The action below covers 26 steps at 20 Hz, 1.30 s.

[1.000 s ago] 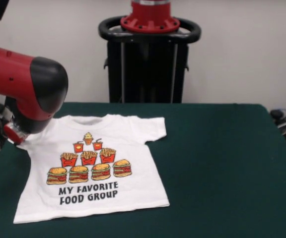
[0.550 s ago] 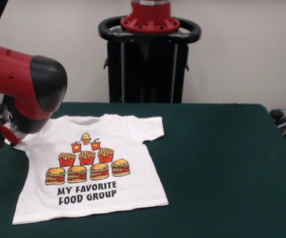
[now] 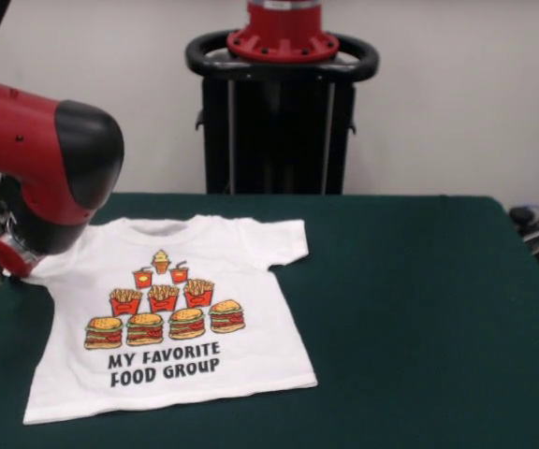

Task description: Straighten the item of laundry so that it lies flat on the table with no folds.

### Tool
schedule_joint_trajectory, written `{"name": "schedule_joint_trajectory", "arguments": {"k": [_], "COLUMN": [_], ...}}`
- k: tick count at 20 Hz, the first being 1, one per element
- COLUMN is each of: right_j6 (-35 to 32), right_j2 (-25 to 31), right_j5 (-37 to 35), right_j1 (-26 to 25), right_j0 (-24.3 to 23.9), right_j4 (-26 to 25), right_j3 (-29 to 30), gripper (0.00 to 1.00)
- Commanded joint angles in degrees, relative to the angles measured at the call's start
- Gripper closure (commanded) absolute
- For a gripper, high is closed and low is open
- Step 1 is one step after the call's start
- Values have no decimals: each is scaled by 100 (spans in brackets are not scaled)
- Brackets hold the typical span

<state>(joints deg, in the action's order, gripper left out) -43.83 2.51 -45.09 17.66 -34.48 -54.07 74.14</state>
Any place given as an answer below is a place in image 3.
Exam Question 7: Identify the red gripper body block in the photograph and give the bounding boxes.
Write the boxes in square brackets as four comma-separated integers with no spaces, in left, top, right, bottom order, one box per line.
[0,234,42,278]

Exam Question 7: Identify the white printed t-shirt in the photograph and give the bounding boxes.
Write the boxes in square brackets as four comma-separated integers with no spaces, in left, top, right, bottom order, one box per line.
[1,214,319,426]

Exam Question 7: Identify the dark green table cloth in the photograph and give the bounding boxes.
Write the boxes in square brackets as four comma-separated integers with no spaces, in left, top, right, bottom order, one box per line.
[0,194,539,449]

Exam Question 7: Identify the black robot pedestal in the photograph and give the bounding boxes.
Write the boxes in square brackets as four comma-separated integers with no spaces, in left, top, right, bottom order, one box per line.
[184,30,381,196]

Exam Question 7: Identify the grey pedestal leg with caster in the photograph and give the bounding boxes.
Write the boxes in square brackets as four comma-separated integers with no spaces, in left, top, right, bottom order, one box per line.
[508,207,539,256]

